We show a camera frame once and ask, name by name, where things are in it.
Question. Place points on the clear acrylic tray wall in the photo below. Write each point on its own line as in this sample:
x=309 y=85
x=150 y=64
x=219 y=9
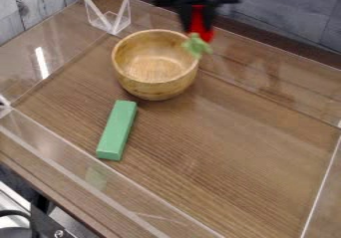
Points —
x=235 y=160

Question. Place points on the green rectangular block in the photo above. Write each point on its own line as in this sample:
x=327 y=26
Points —
x=117 y=130

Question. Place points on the red plush strawberry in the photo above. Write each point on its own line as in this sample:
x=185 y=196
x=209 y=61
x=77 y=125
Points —
x=200 y=35

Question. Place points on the wooden bowl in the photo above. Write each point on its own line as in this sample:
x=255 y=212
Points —
x=156 y=69

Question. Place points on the black equipment lower left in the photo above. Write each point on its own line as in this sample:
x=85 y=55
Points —
x=41 y=225

